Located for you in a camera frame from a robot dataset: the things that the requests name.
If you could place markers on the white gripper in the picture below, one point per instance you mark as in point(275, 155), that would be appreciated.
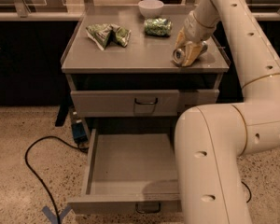
point(195, 28)

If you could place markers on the silver blue redbull can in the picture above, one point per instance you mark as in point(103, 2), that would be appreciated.
point(187, 54)

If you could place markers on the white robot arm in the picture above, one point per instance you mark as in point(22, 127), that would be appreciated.
point(210, 138)

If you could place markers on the grey drawer cabinet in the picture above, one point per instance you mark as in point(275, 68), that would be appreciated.
point(145, 64)

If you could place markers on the closed top drawer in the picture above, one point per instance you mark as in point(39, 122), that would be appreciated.
point(142, 103)

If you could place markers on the open middle drawer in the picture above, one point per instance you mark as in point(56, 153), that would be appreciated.
point(127, 172)

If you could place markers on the white bowl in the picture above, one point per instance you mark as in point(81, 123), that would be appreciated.
point(150, 9)

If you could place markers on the green chip bag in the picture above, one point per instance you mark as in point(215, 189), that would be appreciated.
point(103, 34)

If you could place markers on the blue power box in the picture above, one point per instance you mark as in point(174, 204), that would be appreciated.
point(78, 132)

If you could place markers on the blue tape cross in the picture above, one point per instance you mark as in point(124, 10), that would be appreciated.
point(53, 219)

